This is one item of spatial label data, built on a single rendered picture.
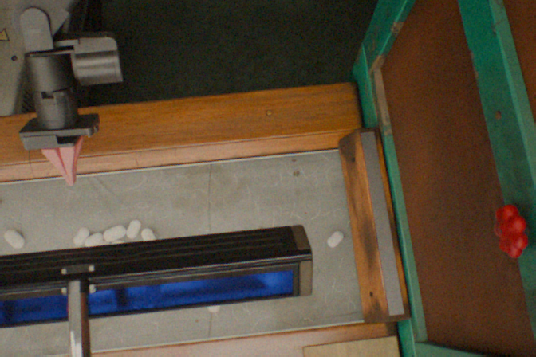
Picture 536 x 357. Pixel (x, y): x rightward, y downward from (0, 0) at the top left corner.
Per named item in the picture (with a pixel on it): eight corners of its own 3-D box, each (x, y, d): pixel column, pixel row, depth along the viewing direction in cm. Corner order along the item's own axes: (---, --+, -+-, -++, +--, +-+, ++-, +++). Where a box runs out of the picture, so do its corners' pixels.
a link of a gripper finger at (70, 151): (83, 193, 80) (71, 134, 76) (34, 196, 79) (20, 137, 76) (92, 173, 86) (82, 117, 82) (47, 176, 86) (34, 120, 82)
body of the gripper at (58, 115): (92, 140, 77) (83, 90, 74) (20, 145, 76) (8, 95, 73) (101, 124, 83) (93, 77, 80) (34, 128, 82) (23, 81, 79)
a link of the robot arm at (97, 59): (26, -3, 75) (16, 9, 68) (111, -10, 77) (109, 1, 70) (44, 79, 81) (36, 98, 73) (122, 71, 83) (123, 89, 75)
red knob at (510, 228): (484, 211, 47) (506, 202, 42) (508, 208, 47) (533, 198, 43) (495, 260, 46) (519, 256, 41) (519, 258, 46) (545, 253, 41)
